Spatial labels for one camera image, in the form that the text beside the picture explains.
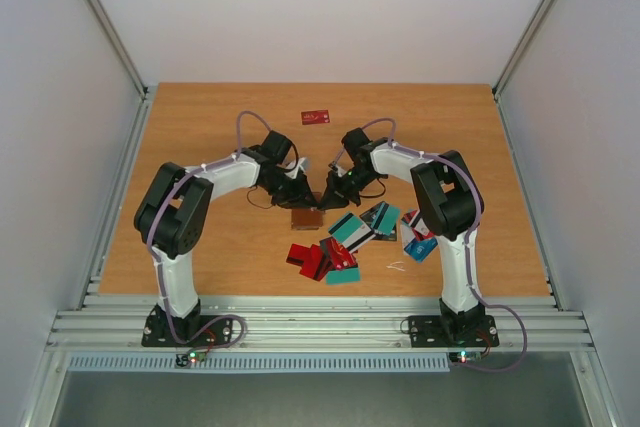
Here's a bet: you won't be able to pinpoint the brown leather card holder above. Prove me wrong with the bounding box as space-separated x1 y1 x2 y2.
291 191 324 231

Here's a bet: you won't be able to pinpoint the circuit board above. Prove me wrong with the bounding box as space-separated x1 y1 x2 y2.
449 350 484 364
175 351 208 368

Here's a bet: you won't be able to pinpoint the right circuit board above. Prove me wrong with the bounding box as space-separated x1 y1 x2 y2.
449 350 484 364

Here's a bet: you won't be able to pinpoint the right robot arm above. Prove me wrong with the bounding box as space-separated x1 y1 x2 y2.
319 128 485 344

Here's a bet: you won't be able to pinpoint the red card left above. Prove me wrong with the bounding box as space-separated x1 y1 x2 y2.
299 245 333 281

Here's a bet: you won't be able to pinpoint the teal card bottom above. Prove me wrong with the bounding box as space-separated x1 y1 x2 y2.
328 212 363 244

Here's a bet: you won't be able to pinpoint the white card with stripe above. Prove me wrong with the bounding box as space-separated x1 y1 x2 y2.
401 209 434 241

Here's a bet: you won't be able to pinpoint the aluminium frame rails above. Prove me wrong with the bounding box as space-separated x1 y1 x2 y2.
46 295 594 352

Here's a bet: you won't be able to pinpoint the grey slotted cable duct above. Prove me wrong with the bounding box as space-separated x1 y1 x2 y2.
67 352 450 374

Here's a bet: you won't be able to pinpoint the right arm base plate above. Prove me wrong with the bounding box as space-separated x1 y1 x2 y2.
407 315 500 349

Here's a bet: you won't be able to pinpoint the white card centre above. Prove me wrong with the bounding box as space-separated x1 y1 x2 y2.
344 225 376 253

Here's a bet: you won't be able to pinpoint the right frame post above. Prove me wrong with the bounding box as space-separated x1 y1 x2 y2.
492 0 557 102

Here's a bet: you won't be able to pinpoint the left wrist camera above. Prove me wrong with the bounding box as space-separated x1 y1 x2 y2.
285 157 310 179

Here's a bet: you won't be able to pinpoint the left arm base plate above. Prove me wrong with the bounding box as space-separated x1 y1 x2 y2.
141 310 234 348

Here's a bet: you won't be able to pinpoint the dark red striped card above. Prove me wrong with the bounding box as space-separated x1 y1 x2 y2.
286 244 311 267

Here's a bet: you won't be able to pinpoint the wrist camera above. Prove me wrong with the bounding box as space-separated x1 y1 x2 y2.
328 162 346 176
285 157 310 179

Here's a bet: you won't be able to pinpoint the black card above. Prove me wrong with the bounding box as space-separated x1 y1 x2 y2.
360 202 383 225

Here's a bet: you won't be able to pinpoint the left circuit board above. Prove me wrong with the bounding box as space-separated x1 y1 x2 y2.
175 351 208 368

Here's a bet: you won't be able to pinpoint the teal card with stripe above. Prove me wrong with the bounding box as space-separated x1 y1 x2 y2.
371 202 401 236

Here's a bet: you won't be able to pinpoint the lone red card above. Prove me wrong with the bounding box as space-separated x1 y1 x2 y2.
301 110 330 125

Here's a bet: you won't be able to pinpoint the blue card right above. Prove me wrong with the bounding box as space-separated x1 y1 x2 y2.
404 237 437 263

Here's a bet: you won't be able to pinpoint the left frame post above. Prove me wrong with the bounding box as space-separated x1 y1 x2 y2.
85 0 148 99

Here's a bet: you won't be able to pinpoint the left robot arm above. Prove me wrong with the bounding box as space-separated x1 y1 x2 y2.
134 130 317 345

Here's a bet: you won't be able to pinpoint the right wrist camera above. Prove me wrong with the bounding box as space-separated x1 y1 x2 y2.
328 162 346 176

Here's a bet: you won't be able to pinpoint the small red card top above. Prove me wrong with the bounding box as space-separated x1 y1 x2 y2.
320 237 358 271

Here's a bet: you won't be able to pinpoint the frame post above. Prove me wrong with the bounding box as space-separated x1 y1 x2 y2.
492 0 557 102
85 0 148 99

